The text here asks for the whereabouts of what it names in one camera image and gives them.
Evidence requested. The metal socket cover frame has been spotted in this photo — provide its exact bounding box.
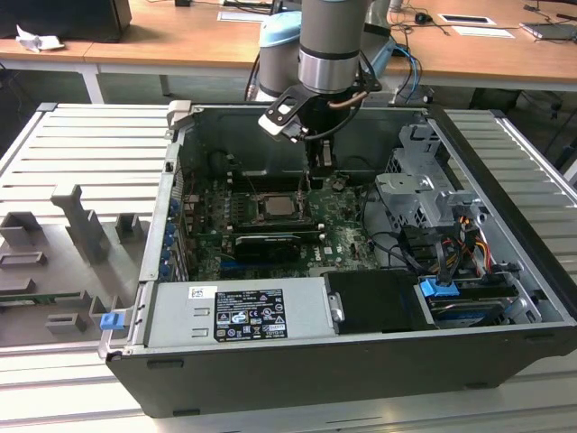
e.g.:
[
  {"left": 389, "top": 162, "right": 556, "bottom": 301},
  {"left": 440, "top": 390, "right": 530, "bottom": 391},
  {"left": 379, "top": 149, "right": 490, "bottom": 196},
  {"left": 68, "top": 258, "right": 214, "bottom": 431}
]
[{"left": 295, "top": 178, "right": 317, "bottom": 223}]

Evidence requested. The silver CPU plate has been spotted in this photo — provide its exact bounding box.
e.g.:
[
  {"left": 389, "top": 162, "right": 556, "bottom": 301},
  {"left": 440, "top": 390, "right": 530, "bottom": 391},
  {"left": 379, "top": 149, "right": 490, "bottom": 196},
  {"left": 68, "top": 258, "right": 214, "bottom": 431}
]
[{"left": 262, "top": 195, "right": 295, "bottom": 218}]

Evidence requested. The black RAM slot bank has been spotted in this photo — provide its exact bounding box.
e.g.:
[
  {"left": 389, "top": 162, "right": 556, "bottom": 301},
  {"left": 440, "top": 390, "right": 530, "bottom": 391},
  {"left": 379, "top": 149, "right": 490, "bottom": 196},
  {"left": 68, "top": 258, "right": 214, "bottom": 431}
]
[
  {"left": 232, "top": 219, "right": 326, "bottom": 235},
  {"left": 230, "top": 167, "right": 313, "bottom": 193}
]

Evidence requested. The CPU socket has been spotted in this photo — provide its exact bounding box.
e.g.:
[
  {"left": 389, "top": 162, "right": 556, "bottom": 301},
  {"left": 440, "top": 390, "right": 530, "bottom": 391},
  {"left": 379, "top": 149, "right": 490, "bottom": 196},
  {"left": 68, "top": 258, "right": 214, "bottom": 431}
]
[{"left": 252, "top": 191, "right": 312, "bottom": 225}]

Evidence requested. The blue expansion slot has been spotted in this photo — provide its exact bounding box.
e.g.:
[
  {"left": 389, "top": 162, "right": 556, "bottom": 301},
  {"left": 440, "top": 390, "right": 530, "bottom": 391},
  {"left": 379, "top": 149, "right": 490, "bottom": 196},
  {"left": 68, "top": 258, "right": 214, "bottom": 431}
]
[{"left": 219, "top": 257, "right": 308, "bottom": 273}]

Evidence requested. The silver metal drive cage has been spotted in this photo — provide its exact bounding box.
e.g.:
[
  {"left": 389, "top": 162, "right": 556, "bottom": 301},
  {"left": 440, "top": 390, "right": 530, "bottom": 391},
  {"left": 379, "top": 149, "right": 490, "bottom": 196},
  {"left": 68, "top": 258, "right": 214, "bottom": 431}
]
[{"left": 372, "top": 122, "right": 490, "bottom": 238}]

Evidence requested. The green motherboard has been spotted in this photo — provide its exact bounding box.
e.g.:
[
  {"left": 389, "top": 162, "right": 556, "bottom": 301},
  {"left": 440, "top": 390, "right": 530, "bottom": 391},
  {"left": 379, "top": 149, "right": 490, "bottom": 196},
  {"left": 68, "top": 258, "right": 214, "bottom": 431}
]
[{"left": 182, "top": 170, "right": 393, "bottom": 281}]

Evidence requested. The black graphics card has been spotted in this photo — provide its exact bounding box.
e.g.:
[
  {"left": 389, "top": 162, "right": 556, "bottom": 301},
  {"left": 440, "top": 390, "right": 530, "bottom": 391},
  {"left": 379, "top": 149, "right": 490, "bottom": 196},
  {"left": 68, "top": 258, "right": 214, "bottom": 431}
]
[{"left": 232, "top": 232, "right": 302, "bottom": 263}]

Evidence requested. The grey case corner latch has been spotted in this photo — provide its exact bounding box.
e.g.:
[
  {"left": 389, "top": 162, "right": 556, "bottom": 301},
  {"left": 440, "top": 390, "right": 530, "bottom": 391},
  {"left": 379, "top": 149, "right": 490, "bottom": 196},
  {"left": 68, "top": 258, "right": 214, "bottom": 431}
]
[{"left": 165, "top": 99, "right": 196, "bottom": 133}]

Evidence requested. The white framed desk grommet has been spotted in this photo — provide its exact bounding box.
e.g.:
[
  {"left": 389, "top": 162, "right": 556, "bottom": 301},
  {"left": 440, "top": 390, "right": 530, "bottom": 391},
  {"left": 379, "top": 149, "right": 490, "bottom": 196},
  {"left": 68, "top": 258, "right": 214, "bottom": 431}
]
[
  {"left": 216, "top": 9, "right": 274, "bottom": 23},
  {"left": 438, "top": 13, "right": 498, "bottom": 26}
]

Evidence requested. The black plastic shroud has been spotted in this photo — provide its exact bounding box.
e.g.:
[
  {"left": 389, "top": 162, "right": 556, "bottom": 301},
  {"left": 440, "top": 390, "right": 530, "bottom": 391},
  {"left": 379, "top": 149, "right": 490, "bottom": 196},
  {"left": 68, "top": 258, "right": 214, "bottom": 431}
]
[{"left": 323, "top": 269, "right": 437, "bottom": 336}]

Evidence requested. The wooden desk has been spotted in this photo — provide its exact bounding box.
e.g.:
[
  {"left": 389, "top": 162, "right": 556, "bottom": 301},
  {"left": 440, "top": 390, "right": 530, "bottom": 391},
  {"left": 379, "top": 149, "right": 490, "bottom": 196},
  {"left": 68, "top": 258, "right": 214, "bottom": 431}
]
[{"left": 0, "top": 0, "right": 577, "bottom": 106}]

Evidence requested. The white paper sheet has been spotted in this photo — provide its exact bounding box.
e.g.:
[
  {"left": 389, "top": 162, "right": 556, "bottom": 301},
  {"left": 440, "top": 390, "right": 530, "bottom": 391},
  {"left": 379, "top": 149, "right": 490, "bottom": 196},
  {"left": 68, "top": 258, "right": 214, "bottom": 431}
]
[{"left": 451, "top": 25, "right": 516, "bottom": 40}]

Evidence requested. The silver power supply unit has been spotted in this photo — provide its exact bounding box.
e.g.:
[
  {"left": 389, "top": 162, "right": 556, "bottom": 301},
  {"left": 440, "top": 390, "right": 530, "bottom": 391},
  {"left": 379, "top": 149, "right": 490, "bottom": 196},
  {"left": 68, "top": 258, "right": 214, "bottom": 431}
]
[{"left": 144, "top": 276, "right": 340, "bottom": 349}]

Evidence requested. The hard disk in bay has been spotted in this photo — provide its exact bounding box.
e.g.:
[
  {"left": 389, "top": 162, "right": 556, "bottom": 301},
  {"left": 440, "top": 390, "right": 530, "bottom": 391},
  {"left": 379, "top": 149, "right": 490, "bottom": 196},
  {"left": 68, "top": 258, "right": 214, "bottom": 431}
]
[{"left": 426, "top": 293, "right": 513, "bottom": 329}]

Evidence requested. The black open PC case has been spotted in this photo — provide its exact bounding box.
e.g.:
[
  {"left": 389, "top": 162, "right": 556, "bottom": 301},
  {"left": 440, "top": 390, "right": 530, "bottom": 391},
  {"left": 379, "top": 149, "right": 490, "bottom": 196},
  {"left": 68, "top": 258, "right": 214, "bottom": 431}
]
[{"left": 97, "top": 99, "right": 577, "bottom": 419}]

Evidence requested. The grey parts rack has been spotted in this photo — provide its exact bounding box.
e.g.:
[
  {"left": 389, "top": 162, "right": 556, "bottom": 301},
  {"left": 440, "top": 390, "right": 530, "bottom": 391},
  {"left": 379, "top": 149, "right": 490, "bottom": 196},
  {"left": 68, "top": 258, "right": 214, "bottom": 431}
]
[{"left": 0, "top": 183, "right": 153, "bottom": 349}]

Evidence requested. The grey laptop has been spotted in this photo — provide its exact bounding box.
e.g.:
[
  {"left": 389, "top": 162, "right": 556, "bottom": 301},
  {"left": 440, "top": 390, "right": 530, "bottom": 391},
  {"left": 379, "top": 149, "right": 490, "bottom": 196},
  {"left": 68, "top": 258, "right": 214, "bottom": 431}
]
[{"left": 519, "top": 19, "right": 577, "bottom": 44}]

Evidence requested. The blue case latch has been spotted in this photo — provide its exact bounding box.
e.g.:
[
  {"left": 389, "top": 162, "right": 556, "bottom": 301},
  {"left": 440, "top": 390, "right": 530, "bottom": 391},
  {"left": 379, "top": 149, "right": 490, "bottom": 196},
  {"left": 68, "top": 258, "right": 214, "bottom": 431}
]
[{"left": 99, "top": 312, "right": 124, "bottom": 332}]

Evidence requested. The black box on desk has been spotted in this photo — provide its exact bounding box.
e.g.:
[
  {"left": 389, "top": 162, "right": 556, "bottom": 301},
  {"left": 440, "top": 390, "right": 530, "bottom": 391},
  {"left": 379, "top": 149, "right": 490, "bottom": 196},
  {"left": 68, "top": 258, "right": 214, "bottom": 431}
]
[{"left": 0, "top": 0, "right": 133, "bottom": 44}]

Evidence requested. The crumpled white paper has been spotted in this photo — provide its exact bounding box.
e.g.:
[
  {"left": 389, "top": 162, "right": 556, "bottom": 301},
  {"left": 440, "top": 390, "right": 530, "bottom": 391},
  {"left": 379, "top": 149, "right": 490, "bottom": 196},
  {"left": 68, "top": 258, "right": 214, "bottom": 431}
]
[{"left": 14, "top": 23, "right": 65, "bottom": 53}]

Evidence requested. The green RAM stick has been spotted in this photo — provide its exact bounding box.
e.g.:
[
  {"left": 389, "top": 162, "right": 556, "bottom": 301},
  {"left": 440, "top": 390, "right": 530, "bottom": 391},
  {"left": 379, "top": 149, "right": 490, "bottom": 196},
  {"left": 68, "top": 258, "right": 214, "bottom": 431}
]
[{"left": 0, "top": 291, "right": 83, "bottom": 305}]

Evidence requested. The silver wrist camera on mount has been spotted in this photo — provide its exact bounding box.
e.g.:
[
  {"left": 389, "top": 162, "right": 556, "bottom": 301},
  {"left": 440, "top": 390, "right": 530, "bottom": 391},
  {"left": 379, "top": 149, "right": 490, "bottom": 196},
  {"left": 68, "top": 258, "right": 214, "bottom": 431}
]
[{"left": 257, "top": 84, "right": 313, "bottom": 137}]

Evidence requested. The black cable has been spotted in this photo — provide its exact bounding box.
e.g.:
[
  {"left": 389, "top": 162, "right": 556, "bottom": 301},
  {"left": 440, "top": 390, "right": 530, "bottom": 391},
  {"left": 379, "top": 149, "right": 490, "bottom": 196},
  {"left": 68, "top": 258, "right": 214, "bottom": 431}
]
[{"left": 363, "top": 230, "right": 436, "bottom": 277}]

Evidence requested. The blue cable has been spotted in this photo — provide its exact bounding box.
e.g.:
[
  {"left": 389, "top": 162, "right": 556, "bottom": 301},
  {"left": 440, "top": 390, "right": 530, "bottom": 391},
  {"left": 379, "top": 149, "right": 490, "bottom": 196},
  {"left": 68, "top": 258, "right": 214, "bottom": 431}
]
[{"left": 395, "top": 42, "right": 424, "bottom": 97}]

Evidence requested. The blue disk carrier handle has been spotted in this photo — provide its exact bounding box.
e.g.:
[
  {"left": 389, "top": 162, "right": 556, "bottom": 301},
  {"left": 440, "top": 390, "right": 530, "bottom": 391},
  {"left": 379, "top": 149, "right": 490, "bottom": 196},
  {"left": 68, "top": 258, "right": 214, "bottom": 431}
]
[{"left": 417, "top": 276, "right": 460, "bottom": 299}]

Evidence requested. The red yellow black wire bundle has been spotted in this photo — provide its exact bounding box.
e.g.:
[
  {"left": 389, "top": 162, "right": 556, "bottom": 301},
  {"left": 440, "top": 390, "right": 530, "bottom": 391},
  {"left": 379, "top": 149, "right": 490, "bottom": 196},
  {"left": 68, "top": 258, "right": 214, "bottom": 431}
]
[{"left": 439, "top": 215, "right": 493, "bottom": 277}]

